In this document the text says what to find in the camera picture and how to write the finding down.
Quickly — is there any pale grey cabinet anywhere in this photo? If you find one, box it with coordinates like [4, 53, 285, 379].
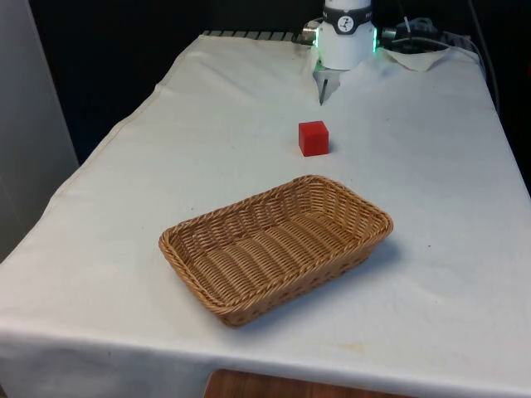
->
[0, 0, 80, 264]

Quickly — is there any wicker basket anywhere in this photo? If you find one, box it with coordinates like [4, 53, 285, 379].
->
[158, 174, 394, 329]

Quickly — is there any black cable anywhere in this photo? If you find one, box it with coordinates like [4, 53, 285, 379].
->
[468, 0, 500, 109]

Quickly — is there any red cube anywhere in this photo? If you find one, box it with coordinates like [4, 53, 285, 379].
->
[298, 119, 331, 158]

